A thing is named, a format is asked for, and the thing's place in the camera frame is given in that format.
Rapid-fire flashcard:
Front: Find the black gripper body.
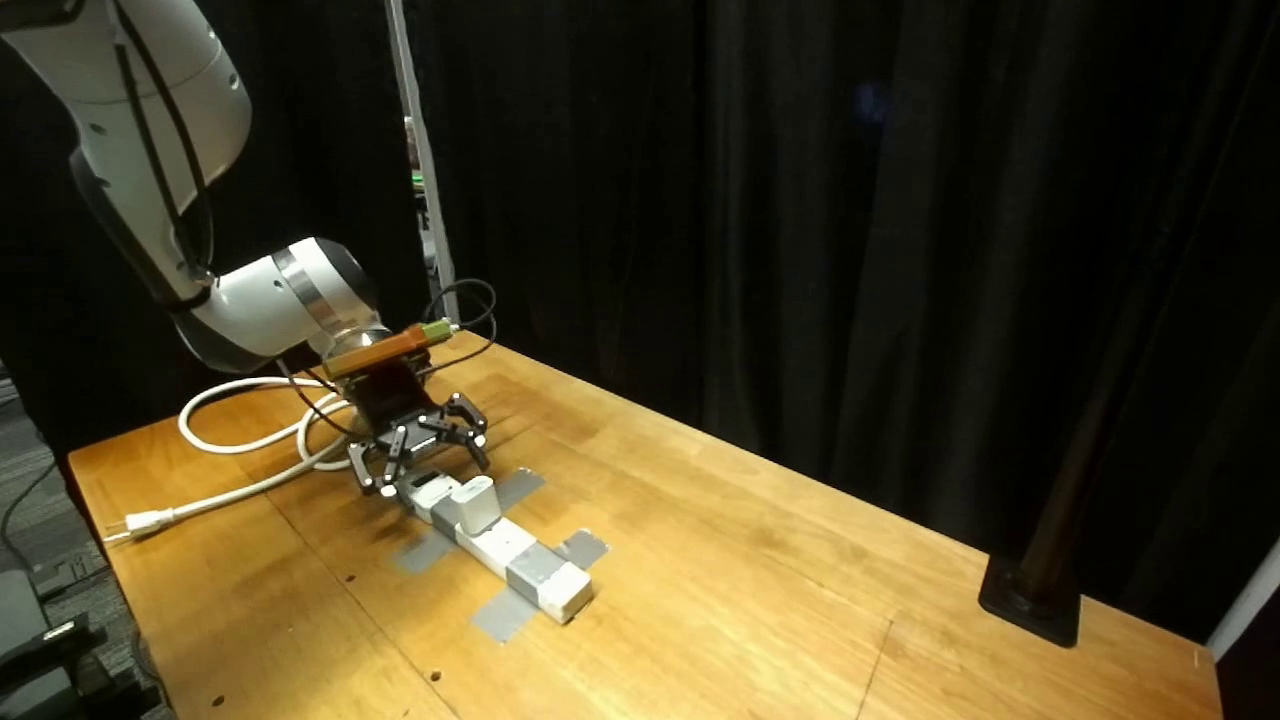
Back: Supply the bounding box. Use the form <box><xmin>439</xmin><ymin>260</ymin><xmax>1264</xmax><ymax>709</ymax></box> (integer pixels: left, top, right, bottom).
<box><xmin>338</xmin><ymin>351</ymin><xmax>449</xmax><ymax>440</ymax></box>

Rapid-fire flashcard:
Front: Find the white charger head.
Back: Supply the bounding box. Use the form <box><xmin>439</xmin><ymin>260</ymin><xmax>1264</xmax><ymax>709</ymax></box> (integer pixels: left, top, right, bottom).
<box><xmin>443</xmin><ymin>474</ymin><xmax>507</xmax><ymax>542</ymax></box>

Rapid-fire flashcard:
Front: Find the grey tape strip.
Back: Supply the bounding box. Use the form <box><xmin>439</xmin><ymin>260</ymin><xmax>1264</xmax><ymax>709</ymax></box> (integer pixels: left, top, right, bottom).
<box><xmin>391</xmin><ymin>463</ymin><xmax>554</xmax><ymax>581</ymax></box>

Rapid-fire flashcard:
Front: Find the white power strip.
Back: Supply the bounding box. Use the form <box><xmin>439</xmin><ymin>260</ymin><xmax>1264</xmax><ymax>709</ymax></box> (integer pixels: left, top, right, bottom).
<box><xmin>395</xmin><ymin>467</ymin><xmax>602</xmax><ymax>628</ymax></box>
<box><xmin>467</xmin><ymin>523</ymin><xmax>616</xmax><ymax>643</ymax></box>

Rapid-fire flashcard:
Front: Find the white vertical pole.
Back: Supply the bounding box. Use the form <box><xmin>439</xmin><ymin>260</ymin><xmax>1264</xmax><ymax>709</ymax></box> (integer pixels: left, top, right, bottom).
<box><xmin>379</xmin><ymin>0</ymin><xmax>466</xmax><ymax>325</ymax></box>

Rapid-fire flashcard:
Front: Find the black equipment beside table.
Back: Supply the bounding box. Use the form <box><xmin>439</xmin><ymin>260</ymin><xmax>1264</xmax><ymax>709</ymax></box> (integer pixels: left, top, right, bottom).
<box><xmin>0</xmin><ymin>534</ymin><xmax>151</xmax><ymax>720</ymax></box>

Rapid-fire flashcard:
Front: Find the black curtain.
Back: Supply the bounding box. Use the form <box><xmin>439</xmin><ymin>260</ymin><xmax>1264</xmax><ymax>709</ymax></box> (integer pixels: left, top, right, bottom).
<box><xmin>0</xmin><ymin>0</ymin><xmax>1280</xmax><ymax>649</ymax></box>

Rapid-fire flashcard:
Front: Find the black pole with base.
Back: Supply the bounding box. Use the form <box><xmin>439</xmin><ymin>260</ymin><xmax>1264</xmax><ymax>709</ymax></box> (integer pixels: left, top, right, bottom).
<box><xmin>976</xmin><ymin>397</ymin><xmax>1126</xmax><ymax>653</ymax></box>

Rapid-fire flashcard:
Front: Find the white slanted bar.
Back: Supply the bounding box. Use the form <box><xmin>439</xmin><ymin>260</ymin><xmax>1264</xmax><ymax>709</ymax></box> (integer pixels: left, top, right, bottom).
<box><xmin>1206</xmin><ymin>537</ymin><xmax>1280</xmax><ymax>663</ymax></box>

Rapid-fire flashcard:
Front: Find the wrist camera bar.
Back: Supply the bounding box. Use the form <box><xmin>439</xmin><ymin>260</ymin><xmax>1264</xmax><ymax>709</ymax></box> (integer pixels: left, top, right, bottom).
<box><xmin>320</xmin><ymin>317</ymin><xmax>466</xmax><ymax>385</ymax></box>

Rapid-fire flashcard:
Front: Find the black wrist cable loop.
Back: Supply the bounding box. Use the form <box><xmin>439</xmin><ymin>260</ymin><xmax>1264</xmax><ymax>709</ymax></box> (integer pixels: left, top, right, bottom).
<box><xmin>418</xmin><ymin>273</ymin><xmax>504</xmax><ymax>371</ymax></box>

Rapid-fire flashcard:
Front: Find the white power cord with plug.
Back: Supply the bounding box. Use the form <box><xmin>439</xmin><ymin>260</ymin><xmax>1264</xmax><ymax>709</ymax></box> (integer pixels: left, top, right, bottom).
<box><xmin>103</xmin><ymin>371</ymin><xmax>391</xmax><ymax>546</ymax></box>

